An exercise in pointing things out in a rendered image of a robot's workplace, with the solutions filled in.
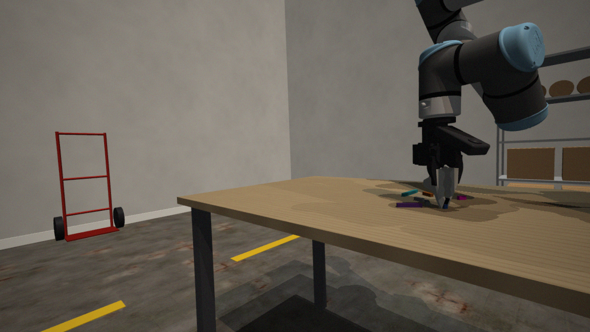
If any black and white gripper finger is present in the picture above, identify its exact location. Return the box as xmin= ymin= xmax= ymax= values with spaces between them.
xmin=423 ymin=154 xmax=446 ymax=208
xmin=441 ymin=155 xmax=463 ymax=206

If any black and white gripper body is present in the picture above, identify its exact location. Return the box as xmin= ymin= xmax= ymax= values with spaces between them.
xmin=413 ymin=117 xmax=461 ymax=168

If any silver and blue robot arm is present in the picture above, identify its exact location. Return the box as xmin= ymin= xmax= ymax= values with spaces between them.
xmin=415 ymin=0 xmax=549 ymax=155

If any turquoise rod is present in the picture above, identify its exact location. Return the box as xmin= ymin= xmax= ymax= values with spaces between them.
xmin=401 ymin=190 xmax=418 ymax=197

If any purple rod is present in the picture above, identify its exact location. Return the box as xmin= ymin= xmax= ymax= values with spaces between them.
xmin=396 ymin=203 xmax=422 ymax=208

